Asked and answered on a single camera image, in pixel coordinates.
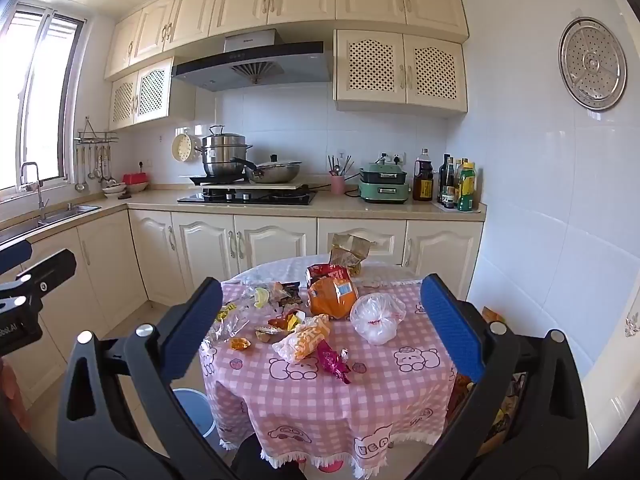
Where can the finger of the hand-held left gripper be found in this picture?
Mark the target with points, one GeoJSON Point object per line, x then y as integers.
{"type": "Point", "coordinates": [15, 256]}
{"type": "Point", "coordinates": [50, 272]}

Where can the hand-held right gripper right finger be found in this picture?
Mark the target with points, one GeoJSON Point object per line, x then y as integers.
{"type": "Point", "coordinates": [450, 325]}

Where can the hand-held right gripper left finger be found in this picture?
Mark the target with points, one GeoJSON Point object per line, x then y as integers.
{"type": "Point", "coordinates": [192, 325]}

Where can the white plastic bag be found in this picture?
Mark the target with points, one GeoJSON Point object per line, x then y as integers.
{"type": "Point", "coordinates": [377, 320]}

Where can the blue plastic waste bin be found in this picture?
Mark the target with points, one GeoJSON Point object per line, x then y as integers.
{"type": "Point", "coordinates": [195, 410]}

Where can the magenta candy wrapper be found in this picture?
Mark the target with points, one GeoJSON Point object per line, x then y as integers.
{"type": "Point", "coordinates": [332, 360]}

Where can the gold snack bag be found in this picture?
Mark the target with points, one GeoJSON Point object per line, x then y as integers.
{"type": "Point", "coordinates": [350, 250]}

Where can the red snack bag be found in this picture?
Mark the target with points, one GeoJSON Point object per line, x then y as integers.
{"type": "Point", "coordinates": [327, 272]}

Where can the orange yellow packet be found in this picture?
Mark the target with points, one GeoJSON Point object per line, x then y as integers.
{"type": "Point", "coordinates": [492, 316]}

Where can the small orange wrapper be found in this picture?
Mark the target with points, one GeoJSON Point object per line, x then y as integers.
{"type": "Point", "coordinates": [239, 344]}

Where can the steel faucet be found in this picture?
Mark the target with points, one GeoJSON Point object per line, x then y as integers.
{"type": "Point", "coordinates": [37, 195]}

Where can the steel sink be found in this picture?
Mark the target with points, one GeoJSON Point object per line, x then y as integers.
{"type": "Point", "coordinates": [75, 210]}

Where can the lime yellow wrapper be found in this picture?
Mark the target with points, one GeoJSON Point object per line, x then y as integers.
{"type": "Point", "coordinates": [260, 297]}

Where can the cream base cabinets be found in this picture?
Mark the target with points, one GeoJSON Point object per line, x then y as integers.
{"type": "Point", "coordinates": [210, 250]}

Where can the dark brown wrapper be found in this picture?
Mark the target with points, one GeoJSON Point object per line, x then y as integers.
{"type": "Point", "coordinates": [290, 295]}

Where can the stack of white bowls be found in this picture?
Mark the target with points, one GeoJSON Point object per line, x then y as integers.
{"type": "Point", "coordinates": [114, 190]}

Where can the colourful printed bag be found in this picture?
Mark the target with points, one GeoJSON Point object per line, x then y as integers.
{"type": "Point", "coordinates": [507, 412]}

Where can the row of hanging utensils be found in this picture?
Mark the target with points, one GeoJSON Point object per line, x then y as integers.
{"type": "Point", "coordinates": [92, 165]}

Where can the orange bread bag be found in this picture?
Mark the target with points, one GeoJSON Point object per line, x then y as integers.
{"type": "Point", "coordinates": [330, 302]}

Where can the green yellow bottle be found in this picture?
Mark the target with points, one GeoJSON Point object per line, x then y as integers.
{"type": "Point", "coordinates": [466, 190]}

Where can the black gas stove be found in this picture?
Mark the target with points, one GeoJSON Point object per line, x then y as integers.
{"type": "Point", "coordinates": [250, 197]}

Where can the metal utensil rack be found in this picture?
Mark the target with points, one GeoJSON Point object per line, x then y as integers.
{"type": "Point", "coordinates": [95, 135]}

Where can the large dark sauce bottle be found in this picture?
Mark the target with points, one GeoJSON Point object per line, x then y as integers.
{"type": "Point", "coordinates": [423, 180]}

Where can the dark glass bottle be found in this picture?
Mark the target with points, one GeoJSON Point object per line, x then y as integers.
{"type": "Point", "coordinates": [443, 177]}

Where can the pink checked tablecloth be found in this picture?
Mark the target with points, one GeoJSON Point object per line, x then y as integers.
{"type": "Point", "coordinates": [320, 410]}

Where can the person's dark trousers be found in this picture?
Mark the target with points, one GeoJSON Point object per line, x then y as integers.
{"type": "Point", "coordinates": [265, 460]}

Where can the green electric cooker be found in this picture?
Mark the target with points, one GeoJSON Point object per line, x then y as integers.
{"type": "Point", "coordinates": [384, 185]}

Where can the clear bottle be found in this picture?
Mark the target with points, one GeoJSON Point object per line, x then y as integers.
{"type": "Point", "coordinates": [460, 167]}

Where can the kitchen window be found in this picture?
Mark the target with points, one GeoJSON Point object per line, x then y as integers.
{"type": "Point", "coordinates": [45, 100]}

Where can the beige countertop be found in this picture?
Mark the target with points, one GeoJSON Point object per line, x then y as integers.
{"type": "Point", "coordinates": [340, 206]}

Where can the steel steamer pot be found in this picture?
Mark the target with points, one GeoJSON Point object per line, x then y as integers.
{"type": "Point", "coordinates": [225, 160]}

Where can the white socket with plugs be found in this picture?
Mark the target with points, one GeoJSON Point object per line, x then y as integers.
{"type": "Point", "coordinates": [395, 156]}

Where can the steel wok with lid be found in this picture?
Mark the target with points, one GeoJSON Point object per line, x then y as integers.
{"type": "Point", "coordinates": [280, 170]}

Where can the cream colander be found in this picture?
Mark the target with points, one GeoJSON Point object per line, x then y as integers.
{"type": "Point", "coordinates": [184, 146]}

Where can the pink utensil holder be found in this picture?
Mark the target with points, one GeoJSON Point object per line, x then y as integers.
{"type": "Point", "coordinates": [338, 185]}

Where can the bundle of chopsticks and spoons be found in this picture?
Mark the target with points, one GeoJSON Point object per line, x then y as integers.
{"type": "Point", "coordinates": [340, 166]}

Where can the cream lattice door cabinet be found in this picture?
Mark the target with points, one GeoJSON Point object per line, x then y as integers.
{"type": "Point", "coordinates": [400, 70]}
{"type": "Point", "coordinates": [150, 92]}

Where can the grey range hood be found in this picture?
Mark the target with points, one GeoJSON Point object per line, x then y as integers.
{"type": "Point", "coordinates": [250, 67]}

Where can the round steel steamer tray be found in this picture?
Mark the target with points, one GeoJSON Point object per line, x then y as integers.
{"type": "Point", "coordinates": [592, 62]}

